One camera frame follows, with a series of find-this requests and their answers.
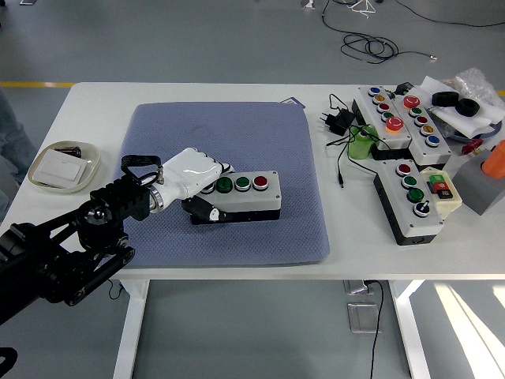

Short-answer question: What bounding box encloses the grey four-button control box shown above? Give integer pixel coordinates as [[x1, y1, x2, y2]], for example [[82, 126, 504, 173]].
[[190, 170, 282, 225]]

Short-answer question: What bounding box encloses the orange cylinder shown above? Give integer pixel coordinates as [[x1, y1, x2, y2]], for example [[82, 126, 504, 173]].
[[481, 140, 505, 178]]

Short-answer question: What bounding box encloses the green plastic bottle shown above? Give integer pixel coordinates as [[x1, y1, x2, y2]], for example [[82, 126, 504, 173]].
[[347, 124, 380, 161]]

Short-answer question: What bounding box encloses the black power adapter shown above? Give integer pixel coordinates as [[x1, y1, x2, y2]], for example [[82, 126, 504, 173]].
[[318, 108, 356, 137]]

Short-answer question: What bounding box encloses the five-button box with yellow-ringed stop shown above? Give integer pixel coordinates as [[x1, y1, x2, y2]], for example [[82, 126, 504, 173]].
[[351, 85, 413, 161]]

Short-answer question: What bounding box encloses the blue-grey round plate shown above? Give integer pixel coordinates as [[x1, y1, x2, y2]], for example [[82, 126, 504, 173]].
[[447, 120, 503, 143]]

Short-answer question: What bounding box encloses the five-button box with red mushroom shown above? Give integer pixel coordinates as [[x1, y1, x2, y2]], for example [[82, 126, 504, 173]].
[[390, 87, 454, 167]]

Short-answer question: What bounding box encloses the coiled black floor cable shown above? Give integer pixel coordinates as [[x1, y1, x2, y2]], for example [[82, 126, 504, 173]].
[[339, 33, 438, 65]]

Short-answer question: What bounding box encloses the four-button box with selector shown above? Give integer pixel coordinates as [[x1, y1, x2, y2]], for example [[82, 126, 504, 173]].
[[373, 159, 446, 246]]

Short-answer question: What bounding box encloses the white wall switch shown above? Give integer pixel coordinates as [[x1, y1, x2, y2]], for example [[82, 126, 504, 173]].
[[32, 148, 88, 186]]

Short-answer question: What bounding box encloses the white table leg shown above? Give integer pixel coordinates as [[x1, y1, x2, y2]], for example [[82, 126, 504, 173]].
[[112, 279, 151, 379], [388, 280, 433, 379]]

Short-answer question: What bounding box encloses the long black floor cable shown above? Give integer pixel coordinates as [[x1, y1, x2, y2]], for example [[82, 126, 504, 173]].
[[394, 0, 505, 28]]

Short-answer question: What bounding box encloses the grey-blue woven mat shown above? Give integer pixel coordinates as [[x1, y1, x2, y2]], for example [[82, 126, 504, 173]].
[[113, 101, 331, 269]]

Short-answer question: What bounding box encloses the black adapter cord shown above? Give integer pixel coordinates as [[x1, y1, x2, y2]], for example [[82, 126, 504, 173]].
[[325, 93, 382, 189]]

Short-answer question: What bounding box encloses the metal floor socket box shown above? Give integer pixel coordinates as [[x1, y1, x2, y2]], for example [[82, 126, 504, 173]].
[[346, 302, 383, 335]]

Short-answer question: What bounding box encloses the red knob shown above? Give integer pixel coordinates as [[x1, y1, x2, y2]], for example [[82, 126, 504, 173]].
[[462, 138, 484, 156]]

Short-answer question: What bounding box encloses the purple card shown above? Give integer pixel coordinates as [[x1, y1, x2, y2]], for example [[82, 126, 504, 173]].
[[280, 96, 308, 110]]

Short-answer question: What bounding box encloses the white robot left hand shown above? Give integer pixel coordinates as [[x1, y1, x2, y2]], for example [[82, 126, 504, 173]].
[[157, 147, 238, 224]]

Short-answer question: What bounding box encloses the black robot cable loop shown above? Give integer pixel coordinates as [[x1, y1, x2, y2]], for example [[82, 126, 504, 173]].
[[0, 347, 19, 374]]

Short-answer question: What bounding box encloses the white floor cord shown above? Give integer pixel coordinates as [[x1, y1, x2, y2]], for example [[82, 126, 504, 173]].
[[346, 0, 378, 19]]

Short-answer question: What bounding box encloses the black foam ring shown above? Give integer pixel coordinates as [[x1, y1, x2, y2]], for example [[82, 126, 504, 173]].
[[455, 98, 481, 118], [431, 91, 460, 107]]

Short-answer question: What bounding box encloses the grey block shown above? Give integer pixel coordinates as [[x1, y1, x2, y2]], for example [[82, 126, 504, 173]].
[[451, 148, 505, 216]]

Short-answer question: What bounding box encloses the cream three-key switch box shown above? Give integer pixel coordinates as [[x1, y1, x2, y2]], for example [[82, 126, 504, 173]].
[[419, 166, 463, 221]]

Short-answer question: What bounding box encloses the person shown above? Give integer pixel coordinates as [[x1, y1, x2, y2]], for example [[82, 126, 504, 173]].
[[0, 86, 37, 222]]

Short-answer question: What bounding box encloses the black cable hanging from table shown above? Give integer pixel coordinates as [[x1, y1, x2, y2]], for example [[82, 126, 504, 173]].
[[362, 279, 386, 379]]

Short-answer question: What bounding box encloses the clear bubble wrap bag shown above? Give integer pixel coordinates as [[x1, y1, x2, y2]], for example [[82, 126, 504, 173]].
[[441, 67, 502, 110]]

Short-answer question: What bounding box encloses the beige oval dish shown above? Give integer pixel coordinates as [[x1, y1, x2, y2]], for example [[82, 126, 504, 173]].
[[26, 140, 102, 194]]

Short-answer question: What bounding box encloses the white foam sheet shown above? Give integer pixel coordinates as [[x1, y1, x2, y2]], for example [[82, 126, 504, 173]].
[[410, 75, 505, 140]]

